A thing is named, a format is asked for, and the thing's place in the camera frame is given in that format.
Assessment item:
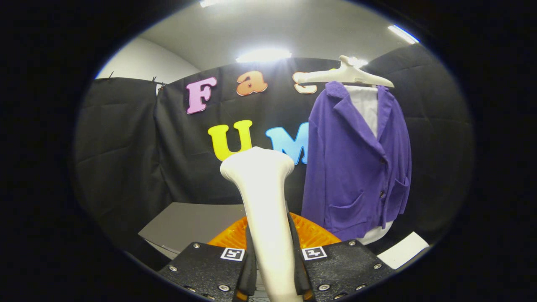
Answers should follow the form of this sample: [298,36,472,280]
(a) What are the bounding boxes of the white ironing board pad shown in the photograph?
[344,85,395,246]

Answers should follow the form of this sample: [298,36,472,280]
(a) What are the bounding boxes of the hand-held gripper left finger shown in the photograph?
[157,216,257,302]

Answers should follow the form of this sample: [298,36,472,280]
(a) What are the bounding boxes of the white paper sheet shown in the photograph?
[377,232,430,270]

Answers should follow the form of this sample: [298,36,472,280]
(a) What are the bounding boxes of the white clothes hanger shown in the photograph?
[292,55,395,89]

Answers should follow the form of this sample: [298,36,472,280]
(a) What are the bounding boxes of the white garment steamer head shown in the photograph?
[220,146,303,302]

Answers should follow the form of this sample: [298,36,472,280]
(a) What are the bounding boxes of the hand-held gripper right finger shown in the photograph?
[287,212,396,302]

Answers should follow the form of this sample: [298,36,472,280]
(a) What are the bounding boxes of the grey cabinet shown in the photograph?
[138,202,248,260]

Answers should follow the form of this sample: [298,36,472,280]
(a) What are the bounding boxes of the black backdrop cloth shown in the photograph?
[73,42,474,269]

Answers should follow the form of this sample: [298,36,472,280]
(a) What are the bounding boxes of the purple corduroy jacket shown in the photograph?
[301,81,412,242]

